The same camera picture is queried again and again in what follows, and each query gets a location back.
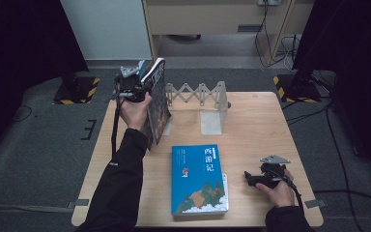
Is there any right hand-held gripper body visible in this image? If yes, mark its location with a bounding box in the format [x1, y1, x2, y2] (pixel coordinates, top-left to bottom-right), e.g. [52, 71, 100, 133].
[259, 154, 292, 189]

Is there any black floor cable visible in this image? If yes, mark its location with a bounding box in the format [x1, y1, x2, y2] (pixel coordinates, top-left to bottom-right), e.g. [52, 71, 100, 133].
[312, 188, 371, 207]
[12, 104, 34, 124]
[325, 105, 357, 232]
[285, 96, 334, 127]

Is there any portrait cover magazine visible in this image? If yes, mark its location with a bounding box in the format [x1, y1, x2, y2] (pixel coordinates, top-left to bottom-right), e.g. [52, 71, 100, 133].
[137, 59, 150, 78]

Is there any grey metal expandable book rack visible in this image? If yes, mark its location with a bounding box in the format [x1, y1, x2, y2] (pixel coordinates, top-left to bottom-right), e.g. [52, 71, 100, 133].
[162, 80, 230, 136]

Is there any white power strip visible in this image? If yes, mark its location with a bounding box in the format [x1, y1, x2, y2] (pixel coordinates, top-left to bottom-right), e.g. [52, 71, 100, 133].
[257, 0, 282, 7]

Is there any grey floor strip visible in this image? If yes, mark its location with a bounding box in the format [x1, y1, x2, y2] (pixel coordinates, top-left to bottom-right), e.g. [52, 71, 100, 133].
[0, 203, 75, 215]

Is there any black curtain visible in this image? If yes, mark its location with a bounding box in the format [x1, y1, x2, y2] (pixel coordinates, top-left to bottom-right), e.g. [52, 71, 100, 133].
[0, 0, 90, 168]
[292, 0, 371, 177]

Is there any blue book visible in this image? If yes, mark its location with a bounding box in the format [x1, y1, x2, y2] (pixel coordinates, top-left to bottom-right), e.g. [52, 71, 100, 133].
[171, 143, 228, 217]

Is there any black stand with striped base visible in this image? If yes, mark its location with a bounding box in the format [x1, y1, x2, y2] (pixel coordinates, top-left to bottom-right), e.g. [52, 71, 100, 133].
[52, 57, 100, 105]
[272, 47, 323, 104]

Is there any grey tape piece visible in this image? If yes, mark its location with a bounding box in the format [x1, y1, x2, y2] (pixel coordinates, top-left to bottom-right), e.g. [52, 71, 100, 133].
[303, 198, 328, 210]
[67, 198, 90, 210]

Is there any person's right hand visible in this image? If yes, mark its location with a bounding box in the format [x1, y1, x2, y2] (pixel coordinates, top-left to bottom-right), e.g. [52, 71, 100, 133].
[255, 168, 296, 208]

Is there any dark cover magazine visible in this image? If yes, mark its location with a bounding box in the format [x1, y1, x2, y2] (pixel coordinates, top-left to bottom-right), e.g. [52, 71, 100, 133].
[140, 57, 173, 151]

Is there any left hand-held gripper black cable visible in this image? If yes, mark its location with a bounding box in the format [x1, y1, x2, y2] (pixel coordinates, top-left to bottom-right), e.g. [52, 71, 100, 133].
[110, 92, 123, 160]

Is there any black power cable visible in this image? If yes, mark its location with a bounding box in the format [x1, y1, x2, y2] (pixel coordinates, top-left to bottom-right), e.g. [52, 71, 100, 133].
[279, 34, 300, 71]
[254, 3, 292, 70]

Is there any person's left hand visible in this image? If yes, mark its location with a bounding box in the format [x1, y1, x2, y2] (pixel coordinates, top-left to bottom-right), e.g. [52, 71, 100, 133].
[119, 91, 154, 131]

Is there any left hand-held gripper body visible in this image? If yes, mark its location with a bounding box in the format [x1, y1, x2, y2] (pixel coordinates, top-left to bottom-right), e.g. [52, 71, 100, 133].
[113, 65, 147, 103]

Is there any white cabinet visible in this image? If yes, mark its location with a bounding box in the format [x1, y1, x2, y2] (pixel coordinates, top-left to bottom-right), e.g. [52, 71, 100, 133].
[60, 0, 153, 61]

